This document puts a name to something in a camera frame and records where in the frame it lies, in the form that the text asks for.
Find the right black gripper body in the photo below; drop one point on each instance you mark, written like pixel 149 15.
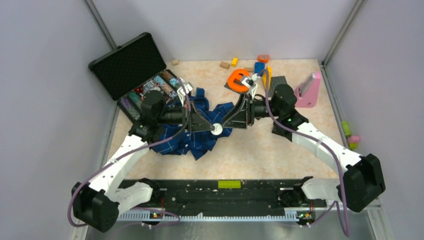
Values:
pixel 255 109

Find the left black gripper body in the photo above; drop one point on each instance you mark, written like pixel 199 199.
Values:
pixel 186 117

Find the blue plaid shirt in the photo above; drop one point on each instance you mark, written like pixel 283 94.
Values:
pixel 198 143

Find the white badge backing disc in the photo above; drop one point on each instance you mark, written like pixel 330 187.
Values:
pixel 217 129

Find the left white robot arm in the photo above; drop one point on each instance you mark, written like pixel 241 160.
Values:
pixel 99 200

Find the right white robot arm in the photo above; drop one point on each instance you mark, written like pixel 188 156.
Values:
pixel 361 178

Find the grey lego baseplate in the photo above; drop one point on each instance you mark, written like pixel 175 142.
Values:
pixel 274 82

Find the dark small baseplate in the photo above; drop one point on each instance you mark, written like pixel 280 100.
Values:
pixel 230 89

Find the orange letter e toy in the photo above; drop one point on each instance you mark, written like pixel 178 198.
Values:
pixel 235 79

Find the yellow toy piece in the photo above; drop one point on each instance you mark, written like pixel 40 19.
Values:
pixel 267 78

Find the blue lego brick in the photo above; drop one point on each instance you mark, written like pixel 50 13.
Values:
pixel 258 67

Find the orange cup toy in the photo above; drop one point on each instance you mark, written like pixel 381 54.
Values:
pixel 263 58

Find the small yellow block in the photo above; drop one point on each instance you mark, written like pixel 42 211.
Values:
pixel 234 62

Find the pink wedge stand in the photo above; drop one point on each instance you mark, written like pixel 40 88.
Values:
pixel 307 92

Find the small wooden cube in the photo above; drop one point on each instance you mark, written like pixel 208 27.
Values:
pixel 175 62

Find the wooden block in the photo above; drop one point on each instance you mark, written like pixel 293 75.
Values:
pixel 224 65

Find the lime green brick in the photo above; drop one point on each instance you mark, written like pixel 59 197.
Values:
pixel 229 184

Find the black poker chip case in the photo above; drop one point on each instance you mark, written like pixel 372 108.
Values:
pixel 132 66

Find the green pink toy outside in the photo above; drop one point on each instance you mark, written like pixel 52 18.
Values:
pixel 352 140

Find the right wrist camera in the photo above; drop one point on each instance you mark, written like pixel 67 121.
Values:
pixel 251 83

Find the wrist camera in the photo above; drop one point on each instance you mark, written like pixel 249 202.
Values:
pixel 251 83
pixel 183 90

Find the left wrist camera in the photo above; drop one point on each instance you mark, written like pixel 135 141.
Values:
pixel 183 90

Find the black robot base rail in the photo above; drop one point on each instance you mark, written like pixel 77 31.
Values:
pixel 271 200

